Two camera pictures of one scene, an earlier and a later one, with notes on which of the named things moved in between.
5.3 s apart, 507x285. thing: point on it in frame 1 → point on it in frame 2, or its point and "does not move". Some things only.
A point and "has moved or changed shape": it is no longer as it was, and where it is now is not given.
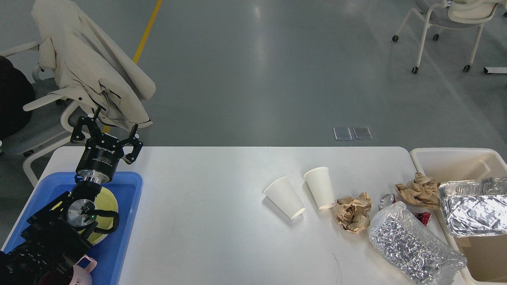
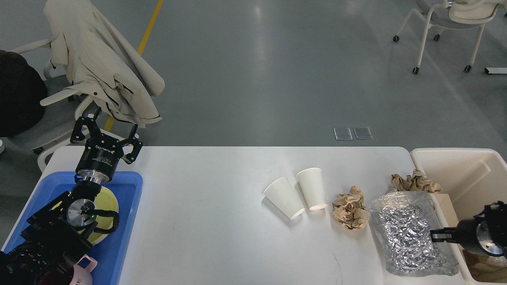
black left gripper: [98, 163] does not move
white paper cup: [319, 181] has moved or changed shape
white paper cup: [281, 192] does not move
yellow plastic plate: [104, 201] does not move
